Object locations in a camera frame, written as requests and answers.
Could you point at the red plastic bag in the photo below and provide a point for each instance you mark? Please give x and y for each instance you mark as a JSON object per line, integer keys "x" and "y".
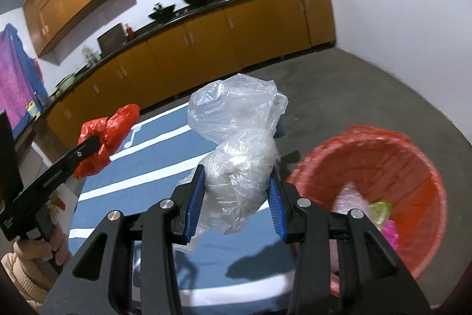
{"x": 114, "y": 126}

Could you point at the person's left hand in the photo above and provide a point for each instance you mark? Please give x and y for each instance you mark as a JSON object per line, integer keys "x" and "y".
{"x": 61, "y": 241}

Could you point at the pink plastic wrapper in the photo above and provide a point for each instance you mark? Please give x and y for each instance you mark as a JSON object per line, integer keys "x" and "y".
{"x": 391, "y": 235}

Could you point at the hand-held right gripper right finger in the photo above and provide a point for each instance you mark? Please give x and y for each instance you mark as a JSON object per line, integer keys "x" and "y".
{"x": 276, "y": 211}

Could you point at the red bottle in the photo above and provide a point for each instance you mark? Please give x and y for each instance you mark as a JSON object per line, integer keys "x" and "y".
{"x": 129, "y": 32}

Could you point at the clear plastic bag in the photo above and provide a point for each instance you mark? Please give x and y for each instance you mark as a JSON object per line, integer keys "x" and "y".
{"x": 236, "y": 108}

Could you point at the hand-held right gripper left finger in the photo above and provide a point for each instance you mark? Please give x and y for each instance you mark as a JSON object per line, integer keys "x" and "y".
{"x": 193, "y": 204}

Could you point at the glass jar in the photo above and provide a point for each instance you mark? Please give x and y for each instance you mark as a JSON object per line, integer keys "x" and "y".
{"x": 88, "y": 55}

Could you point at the purple blue blanket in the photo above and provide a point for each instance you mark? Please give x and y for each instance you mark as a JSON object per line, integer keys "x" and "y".
{"x": 18, "y": 75}

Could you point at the red lined waste basket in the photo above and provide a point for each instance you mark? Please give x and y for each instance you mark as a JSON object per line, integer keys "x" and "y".
{"x": 387, "y": 160}

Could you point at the white cabinet with flower decal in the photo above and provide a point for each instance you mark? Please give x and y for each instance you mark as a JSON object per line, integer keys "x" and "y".
{"x": 42, "y": 156}

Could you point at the dark wooden board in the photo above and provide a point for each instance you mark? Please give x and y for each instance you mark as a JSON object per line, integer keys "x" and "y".
{"x": 112, "y": 39}

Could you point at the yellow toy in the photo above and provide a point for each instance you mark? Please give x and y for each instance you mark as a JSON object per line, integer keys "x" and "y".
{"x": 33, "y": 111}

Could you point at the blue white striped tablecloth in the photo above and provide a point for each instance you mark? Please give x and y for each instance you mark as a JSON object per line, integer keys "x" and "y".
{"x": 155, "y": 167}

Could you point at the person's left forearm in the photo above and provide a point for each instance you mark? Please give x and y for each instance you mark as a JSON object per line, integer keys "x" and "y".
{"x": 22, "y": 281}

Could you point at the green cooking pot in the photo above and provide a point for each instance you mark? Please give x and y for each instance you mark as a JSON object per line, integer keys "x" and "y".
{"x": 66, "y": 83}

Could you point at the wooden base cabinets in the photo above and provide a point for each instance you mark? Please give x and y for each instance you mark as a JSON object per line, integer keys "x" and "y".
{"x": 206, "y": 38}

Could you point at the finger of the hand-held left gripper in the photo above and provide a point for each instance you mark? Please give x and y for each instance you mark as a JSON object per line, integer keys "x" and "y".
{"x": 87, "y": 148}

